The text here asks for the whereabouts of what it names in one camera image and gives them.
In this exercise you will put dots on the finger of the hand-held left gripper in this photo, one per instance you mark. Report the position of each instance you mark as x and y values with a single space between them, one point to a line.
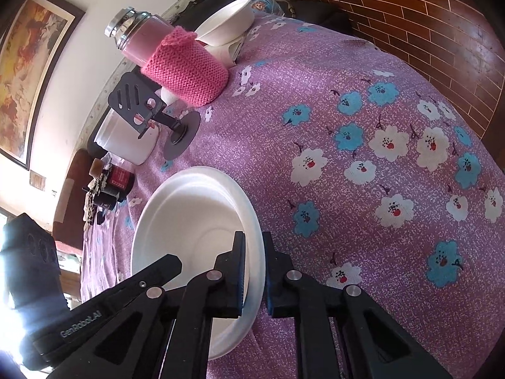
158 272

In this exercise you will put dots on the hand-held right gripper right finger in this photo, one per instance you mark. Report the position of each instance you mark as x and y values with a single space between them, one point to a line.
272 284

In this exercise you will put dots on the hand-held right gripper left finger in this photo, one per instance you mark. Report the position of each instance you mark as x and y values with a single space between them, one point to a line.
234 284

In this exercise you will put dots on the white foam bowl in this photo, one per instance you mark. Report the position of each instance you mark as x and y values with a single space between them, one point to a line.
189 213

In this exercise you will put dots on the cream plastic bowl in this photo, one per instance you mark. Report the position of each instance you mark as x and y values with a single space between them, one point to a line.
221 55
229 19

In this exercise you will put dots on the brown-cap jar with red label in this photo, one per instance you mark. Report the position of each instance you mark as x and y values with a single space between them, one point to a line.
120 179

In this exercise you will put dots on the dark wooden furniture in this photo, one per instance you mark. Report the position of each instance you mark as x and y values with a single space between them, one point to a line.
75 173

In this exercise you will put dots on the purple floral tablecloth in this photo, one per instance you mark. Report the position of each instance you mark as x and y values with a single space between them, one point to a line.
355 205

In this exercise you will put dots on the white plastic jar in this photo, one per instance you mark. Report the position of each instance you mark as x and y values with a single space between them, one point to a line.
126 146

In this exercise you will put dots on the small white container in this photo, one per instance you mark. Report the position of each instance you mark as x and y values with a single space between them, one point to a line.
169 96

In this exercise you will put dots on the black phone stand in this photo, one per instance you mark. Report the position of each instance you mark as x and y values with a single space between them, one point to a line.
130 94

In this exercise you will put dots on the pink thermos with knitted sleeve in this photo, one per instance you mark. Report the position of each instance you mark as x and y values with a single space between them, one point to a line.
185 67

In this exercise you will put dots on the blue patterned bag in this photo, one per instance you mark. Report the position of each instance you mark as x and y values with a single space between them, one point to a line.
268 4

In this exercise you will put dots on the framed wall painting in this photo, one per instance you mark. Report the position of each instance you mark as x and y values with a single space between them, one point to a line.
31 67

